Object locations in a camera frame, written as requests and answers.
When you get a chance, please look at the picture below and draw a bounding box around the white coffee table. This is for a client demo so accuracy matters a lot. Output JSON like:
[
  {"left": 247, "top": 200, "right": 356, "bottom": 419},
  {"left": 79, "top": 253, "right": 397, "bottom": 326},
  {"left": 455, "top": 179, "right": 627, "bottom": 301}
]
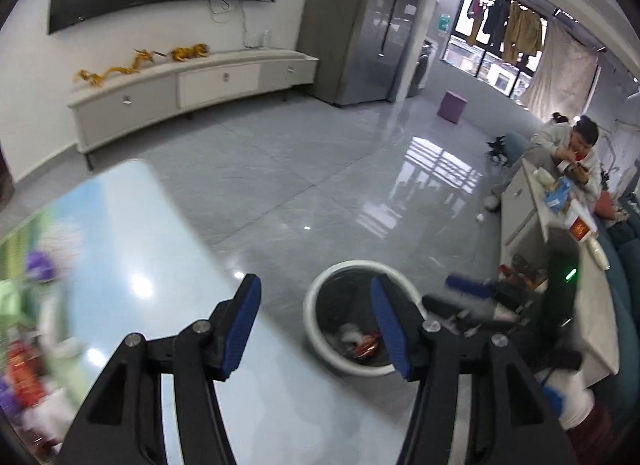
[{"left": 499, "top": 159, "right": 622, "bottom": 390}]

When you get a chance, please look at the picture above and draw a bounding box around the purple wrapper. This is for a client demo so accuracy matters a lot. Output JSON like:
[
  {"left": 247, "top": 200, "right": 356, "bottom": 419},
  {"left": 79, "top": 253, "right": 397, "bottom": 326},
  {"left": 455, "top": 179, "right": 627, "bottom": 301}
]
[
  {"left": 0, "top": 376, "right": 17, "bottom": 417},
  {"left": 24, "top": 250, "right": 57, "bottom": 286}
]

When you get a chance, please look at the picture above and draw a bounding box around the person's dark red clothing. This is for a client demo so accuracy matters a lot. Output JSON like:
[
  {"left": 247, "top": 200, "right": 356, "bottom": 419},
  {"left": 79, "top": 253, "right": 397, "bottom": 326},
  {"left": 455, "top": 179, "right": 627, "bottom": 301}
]
[{"left": 567, "top": 402, "right": 623, "bottom": 465}]

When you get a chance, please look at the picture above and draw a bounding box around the red snack wrapper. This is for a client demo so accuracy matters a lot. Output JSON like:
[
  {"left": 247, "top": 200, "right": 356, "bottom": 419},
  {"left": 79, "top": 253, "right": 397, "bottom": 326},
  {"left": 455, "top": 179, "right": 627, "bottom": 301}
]
[{"left": 349, "top": 334, "right": 385, "bottom": 359}]

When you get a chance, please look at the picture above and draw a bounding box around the mustard hanging jacket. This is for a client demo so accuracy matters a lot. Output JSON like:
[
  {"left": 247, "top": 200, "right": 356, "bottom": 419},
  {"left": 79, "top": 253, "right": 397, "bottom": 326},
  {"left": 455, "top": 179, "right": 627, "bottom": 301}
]
[{"left": 501, "top": 0, "right": 546, "bottom": 66}]

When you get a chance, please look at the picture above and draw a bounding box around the white television cabinet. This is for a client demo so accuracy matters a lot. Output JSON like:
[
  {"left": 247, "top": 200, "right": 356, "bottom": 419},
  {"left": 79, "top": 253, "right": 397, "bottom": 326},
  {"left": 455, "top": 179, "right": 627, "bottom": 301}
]
[{"left": 67, "top": 48, "right": 320, "bottom": 172}]

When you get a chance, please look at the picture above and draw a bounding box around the purple cube stool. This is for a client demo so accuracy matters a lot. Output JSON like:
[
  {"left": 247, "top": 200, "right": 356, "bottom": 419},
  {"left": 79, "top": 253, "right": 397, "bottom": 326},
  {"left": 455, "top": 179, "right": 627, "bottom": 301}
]
[{"left": 436, "top": 90, "right": 469, "bottom": 124}]

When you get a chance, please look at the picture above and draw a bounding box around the long golden dragon figurine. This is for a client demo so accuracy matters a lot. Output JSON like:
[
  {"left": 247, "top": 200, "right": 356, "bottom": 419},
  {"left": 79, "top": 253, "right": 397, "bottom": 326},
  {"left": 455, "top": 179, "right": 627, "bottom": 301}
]
[{"left": 75, "top": 48, "right": 169, "bottom": 88}]

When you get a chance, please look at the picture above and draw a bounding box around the red snack packet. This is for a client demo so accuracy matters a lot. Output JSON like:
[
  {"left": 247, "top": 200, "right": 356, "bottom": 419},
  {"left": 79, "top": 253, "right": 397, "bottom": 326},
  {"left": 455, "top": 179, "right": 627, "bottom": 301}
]
[{"left": 6, "top": 339, "right": 45, "bottom": 408}]

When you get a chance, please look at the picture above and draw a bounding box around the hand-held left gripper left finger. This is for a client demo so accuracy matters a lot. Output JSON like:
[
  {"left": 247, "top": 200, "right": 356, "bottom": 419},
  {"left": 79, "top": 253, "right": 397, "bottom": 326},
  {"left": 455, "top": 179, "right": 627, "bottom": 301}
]
[{"left": 52, "top": 273, "right": 262, "bottom": 465}]

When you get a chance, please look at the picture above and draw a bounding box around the blue tissue pack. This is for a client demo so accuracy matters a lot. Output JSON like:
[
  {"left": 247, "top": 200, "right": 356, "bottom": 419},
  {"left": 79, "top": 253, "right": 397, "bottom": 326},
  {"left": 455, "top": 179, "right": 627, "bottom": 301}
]
[{"left": 542, "top": 179, "right": 574, "bottom": 212}]

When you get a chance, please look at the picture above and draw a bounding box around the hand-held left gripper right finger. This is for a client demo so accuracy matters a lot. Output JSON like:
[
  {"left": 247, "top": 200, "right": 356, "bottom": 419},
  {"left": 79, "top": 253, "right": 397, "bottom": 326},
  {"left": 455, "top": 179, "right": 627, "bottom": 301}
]
[{"left": 370, "top": 273, "right": 588, "bottom": 465}]

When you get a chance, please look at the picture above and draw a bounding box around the white wall cable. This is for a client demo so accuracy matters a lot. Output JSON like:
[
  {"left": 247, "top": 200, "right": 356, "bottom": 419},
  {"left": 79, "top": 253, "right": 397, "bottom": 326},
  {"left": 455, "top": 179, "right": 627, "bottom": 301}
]
[{"left": 207, "top": 0, "right": 266, "bottom": 49}]

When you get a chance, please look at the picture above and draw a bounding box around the white plastic bottle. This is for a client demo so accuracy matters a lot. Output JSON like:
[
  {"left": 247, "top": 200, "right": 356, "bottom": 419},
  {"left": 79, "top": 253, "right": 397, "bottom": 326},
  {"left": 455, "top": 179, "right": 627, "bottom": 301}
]
[{"left": 586, "top": 236, "right": 612, "bottom": 272}]

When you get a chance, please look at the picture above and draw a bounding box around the dark cloth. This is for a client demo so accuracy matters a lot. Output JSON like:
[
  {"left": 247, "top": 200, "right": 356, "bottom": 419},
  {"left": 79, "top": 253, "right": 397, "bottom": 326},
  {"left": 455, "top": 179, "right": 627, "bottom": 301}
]
[{"left": 409, "top": 39, "right": 433, "bottom": 97}]

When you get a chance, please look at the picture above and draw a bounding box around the dark hanging garment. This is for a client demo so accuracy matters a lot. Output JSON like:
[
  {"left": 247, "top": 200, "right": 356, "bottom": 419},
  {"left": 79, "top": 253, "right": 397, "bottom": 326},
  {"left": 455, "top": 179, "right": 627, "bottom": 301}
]
[{"left": 481, "top": 0, "right": 512, "bottom": 52}]

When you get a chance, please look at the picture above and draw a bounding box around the black device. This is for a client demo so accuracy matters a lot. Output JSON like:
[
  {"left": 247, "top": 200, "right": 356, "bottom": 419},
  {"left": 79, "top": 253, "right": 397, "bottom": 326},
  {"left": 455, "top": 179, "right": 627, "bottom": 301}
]
[{"left": 486, "top": 135, "right": 512, "bottom": 167}]

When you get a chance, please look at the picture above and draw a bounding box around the red white box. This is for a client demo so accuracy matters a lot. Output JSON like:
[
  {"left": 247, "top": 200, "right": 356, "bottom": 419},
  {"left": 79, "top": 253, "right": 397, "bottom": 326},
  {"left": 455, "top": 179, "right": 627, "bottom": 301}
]
[{"left": 564, "top": 198, "right": 599, "bottom": 245}]

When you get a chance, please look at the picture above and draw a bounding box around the white round waste bin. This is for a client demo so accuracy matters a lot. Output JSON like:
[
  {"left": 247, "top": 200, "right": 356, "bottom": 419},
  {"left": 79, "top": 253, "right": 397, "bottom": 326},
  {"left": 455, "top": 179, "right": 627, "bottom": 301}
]
[{"left": 303, "top": 259, "right": 427, "bottom": 378}]

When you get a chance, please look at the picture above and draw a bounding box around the small golden animal figurine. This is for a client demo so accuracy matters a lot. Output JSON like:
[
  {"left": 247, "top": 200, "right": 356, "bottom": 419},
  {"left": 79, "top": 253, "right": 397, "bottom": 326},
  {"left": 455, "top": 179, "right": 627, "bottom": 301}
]
[{"left": 170, "top": 42, "right": 211, "bottom": 62}]

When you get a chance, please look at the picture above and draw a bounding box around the beige hanging sheet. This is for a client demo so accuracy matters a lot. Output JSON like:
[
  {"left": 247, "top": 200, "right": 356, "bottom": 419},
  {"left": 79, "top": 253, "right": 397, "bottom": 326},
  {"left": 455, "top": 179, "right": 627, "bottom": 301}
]
[{"left": 521, "top": 19, "right": 600, "bottom": 122}]

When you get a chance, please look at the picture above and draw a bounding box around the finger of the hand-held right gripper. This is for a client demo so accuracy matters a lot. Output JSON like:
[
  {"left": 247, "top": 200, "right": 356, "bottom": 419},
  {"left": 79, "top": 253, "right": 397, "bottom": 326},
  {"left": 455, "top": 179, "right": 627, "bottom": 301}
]
[
  {"left": 446, "top": 272, "right": 496, "bottom": 299},
  {"left": 421, "top": 294, "right": 483, "bottom": 326}
]

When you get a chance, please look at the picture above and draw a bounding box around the person's right hand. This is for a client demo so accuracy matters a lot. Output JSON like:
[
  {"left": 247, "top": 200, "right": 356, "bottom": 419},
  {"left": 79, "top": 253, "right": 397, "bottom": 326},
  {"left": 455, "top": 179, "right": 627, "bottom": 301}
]
[{"left": 541, "top": 384, "right": 565, "bottom": 417}]

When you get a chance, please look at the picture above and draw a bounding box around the grey refrigerator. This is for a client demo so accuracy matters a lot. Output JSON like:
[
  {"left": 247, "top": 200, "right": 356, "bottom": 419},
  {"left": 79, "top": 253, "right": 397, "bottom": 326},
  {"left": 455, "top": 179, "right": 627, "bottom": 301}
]
[{"left": 298, "top": 0, "right": 430, "bottom": 107}]

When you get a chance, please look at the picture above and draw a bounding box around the landscape print table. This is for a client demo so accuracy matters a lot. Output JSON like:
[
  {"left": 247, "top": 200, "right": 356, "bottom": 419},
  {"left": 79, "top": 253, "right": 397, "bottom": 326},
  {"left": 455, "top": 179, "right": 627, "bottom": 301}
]
[{"left": 0, "top": 159, "right": 418, "bottom": 465}]

